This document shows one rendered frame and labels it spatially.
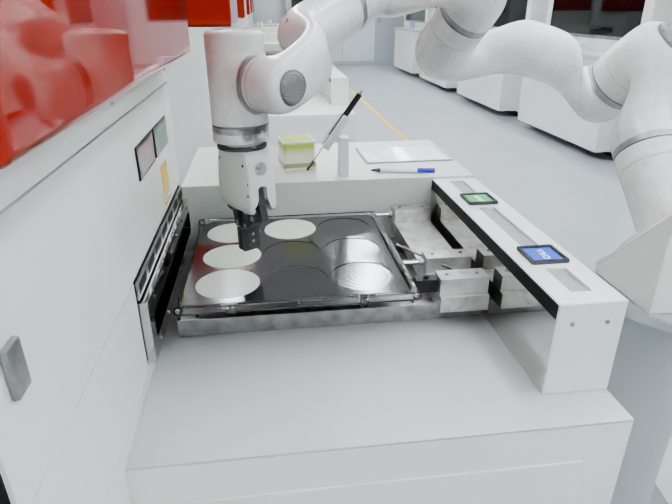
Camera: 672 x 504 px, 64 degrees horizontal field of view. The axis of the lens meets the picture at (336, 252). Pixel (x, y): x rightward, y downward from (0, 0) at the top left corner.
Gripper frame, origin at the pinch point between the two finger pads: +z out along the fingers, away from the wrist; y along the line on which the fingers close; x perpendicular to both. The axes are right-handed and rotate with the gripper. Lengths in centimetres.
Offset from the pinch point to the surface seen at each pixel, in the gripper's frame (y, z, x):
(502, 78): 335, 48, -575
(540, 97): 247, 56, -518
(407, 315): -20.0, 12.5, -17.3
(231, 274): 0.0, 5.7, 3.8
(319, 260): -5.2, 5.6, -10.5
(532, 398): -44.4, 13.5, -15.5
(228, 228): 18.3, 5.7, -6.2
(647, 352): -45, 24, -56
